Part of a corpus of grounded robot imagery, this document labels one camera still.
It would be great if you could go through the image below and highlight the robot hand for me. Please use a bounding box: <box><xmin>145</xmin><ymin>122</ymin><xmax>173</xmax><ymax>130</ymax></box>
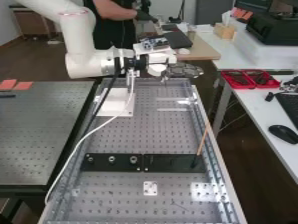
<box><xmin>132</xmin><ymin>35</ymin><xmax>205</xmax><ymax>81</ymax></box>

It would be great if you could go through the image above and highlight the thin dark drill bit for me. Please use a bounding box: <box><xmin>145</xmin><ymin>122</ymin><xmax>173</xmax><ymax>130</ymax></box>
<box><xmin>170</xmin><ymin>201</ymin><xmax>190</xmax><ymax>213</ymax></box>

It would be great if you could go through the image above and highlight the white computer mouse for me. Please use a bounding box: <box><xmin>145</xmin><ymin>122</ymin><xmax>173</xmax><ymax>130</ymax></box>
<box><xmin>176</xmin><ymin>47</ymin><xmax>193</xmax><ymax>56</ymax></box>

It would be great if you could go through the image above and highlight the wooden desk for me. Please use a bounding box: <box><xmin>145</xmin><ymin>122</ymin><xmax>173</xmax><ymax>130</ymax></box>
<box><xmin>137</xmin><ymin>22</ymin><xmax>222</xmax><ymax>62</ymax></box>

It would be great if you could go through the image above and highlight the red tray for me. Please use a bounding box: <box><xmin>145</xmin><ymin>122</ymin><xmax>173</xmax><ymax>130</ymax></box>
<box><xmin>246</xmin><ymin>68</ymin><xmax>282</xmax><ymax>89</ymax></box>
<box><xmin>221</xmin><ymin>69</ymin><xmax>258</xmax><ymax>90</ymax></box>

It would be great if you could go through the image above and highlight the wooden block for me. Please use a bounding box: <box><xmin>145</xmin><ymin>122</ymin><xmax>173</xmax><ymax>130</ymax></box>
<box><xmin>213</xmin><ymin>22</ymin><xmax>237</xmax><ymax>41</ymax></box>

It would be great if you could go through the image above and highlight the person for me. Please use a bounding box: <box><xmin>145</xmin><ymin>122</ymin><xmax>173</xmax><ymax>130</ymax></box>
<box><xmin>81</xmin><ymin>0</ymin><xmax>160</xmax><ymax>51</ymax></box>

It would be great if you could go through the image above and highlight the thin stick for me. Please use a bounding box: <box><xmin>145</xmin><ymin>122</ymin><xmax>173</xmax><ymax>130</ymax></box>
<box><xmin>193</xmin><ymin>119</ymin><xmax>214</xmax><ymax>168</ymax></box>

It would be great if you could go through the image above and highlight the clear box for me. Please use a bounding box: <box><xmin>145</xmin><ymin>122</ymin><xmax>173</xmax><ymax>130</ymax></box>
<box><xmin>37</xmin><ymin>77</ymin><xmax>248</xmax><ymax>224</ymax></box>

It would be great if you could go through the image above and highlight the white desk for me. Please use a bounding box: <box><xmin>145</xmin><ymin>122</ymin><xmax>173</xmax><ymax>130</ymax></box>
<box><xmin>212</xmin><ymin>71</ymin><xmax>298</xmax><ymax>185</ymax></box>

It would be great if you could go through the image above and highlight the black keyboard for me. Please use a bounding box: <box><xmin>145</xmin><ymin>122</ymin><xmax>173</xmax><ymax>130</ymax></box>
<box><xmin>274</xmin><ymin>92</ymin><xmax>298</xmax><ymax>132</ymax></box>

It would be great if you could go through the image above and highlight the black plate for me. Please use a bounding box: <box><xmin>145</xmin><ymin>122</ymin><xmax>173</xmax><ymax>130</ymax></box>
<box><xmin>80</xmin><ymin>152</ymin><xmax>208</xmax><ymax>174</ymax></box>

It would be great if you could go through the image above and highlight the black computer mouse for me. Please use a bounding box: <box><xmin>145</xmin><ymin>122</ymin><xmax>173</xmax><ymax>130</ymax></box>
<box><xmin>268</xmin><ymin>124</ymin><xmax>298</xmax><ymax>145</ymax></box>

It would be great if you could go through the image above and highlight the black cable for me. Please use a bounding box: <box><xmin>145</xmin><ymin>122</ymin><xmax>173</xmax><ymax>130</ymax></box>
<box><xmin>79</xmin><ymin>57</ymin><xmax>124</xmax><ymax>141</ymax></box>

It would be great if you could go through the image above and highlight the white cable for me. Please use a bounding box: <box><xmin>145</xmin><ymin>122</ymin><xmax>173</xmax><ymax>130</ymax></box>
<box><xmin>43</xmin><ymin>70</ymin><xmax>137</xmax><ymax>206</ymax></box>

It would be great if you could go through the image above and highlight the small white square bracket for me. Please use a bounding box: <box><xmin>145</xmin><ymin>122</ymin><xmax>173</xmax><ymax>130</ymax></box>
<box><xmin>141</xmin><ymin>180</ymin><xmax>160</xmax><ymax>197</ymax></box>

